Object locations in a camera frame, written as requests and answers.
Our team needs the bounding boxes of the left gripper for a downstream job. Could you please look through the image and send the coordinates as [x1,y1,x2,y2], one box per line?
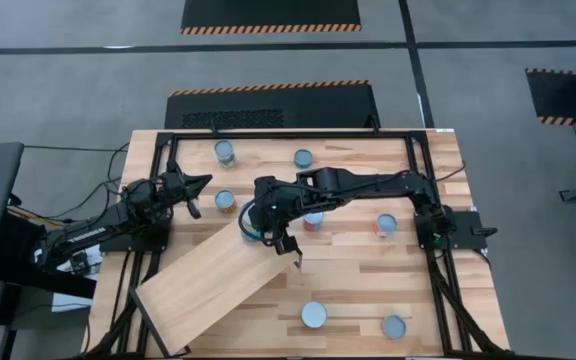
[160,159,213,220]

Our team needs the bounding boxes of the yellow cable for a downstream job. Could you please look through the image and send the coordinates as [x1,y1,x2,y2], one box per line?
[10,206,69,231]

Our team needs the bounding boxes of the black floor cable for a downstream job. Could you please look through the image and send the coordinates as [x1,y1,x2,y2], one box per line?
[22,142,132,221]

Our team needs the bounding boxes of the blue label can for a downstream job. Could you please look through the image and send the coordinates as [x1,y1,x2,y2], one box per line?
[239,202,264,245]

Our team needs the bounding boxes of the orange white label can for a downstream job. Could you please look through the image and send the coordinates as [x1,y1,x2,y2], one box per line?
[372,213,399,238]

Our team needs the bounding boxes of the black hazard-striped floor mat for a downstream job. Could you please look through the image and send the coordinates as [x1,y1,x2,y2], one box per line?
[164,79,382,130]
[525,67,576,130]
[180,0,363,36]

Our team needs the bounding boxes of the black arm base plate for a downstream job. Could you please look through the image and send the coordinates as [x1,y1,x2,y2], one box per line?
[414,209,498,250]
[98,219,173,254]

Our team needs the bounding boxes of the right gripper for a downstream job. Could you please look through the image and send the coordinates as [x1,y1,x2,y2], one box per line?
[257,197,303,257]

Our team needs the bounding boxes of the red label can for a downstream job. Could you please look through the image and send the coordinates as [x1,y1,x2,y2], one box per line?
[302,212,325,233]

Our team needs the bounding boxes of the green white label can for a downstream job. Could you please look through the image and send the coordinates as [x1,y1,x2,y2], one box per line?
[213,139,238,169]

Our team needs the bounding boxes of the plain silver-top can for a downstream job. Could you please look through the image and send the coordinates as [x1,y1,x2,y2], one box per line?
[381,313,408,341]

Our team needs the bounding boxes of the black metal table frame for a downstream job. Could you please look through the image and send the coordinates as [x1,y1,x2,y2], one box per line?
[81,127,512,360]

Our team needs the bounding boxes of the small black device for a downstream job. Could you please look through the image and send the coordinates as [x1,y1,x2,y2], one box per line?
[70,252,92,275]

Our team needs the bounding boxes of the white paper sheet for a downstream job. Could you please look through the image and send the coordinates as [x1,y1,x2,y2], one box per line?
[51,249,103,314]

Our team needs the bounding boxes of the large silver-top can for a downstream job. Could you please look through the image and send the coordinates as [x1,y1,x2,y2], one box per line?
[300,300,329,330]

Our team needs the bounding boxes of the teal label can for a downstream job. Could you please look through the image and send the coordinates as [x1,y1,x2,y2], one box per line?
[293,148,314,170]

